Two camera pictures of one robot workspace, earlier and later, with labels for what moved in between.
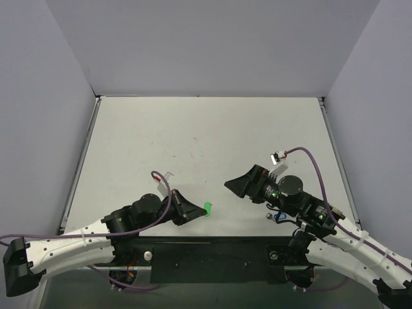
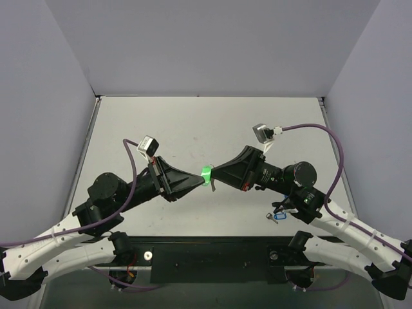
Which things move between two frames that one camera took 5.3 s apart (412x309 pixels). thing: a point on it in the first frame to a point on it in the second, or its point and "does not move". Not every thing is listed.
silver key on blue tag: x=270 y=217 does not move
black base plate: x=209 y=259 does not move
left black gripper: x=179 y=208 to x=161 y=179
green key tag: x=208 y=206 to x=206 y=173
